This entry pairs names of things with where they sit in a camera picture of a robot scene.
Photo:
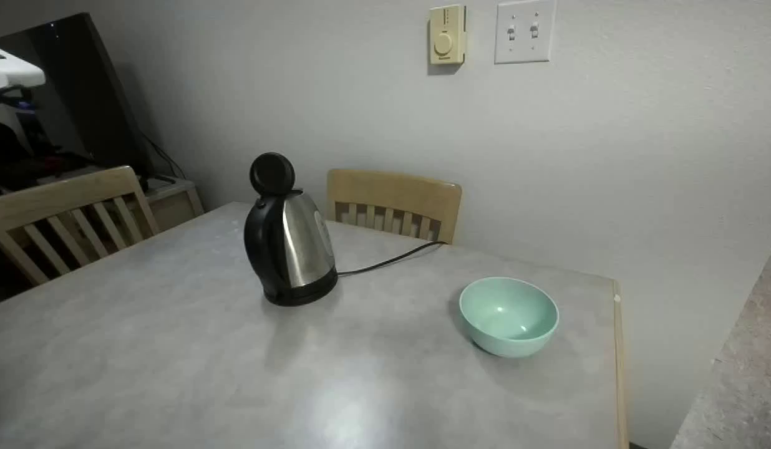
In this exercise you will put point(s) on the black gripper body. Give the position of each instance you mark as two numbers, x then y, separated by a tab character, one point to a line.
0	113

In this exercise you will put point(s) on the black steel electric kettle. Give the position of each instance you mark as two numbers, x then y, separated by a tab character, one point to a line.
299	245

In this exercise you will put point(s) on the large black panel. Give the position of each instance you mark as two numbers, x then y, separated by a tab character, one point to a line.
81	83

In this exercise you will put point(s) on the wooden slatted chair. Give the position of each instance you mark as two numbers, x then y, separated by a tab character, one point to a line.
64	207

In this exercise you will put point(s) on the low beige side cabinet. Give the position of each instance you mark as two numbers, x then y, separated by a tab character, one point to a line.
176	201

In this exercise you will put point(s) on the wooden chair with short slats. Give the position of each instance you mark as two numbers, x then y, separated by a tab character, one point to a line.
398	196

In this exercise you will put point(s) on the mint green bowl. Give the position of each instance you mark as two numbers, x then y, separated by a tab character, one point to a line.
511	320

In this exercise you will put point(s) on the speckled grey countertop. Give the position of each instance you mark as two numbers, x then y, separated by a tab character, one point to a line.
748	375

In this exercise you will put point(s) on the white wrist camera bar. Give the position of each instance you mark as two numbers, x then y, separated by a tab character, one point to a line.
12	73

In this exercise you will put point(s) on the beige wall dial thermostat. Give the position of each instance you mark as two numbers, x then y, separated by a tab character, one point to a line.
445	32

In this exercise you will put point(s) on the white double light switch plate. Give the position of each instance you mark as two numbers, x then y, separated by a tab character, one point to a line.
524	30

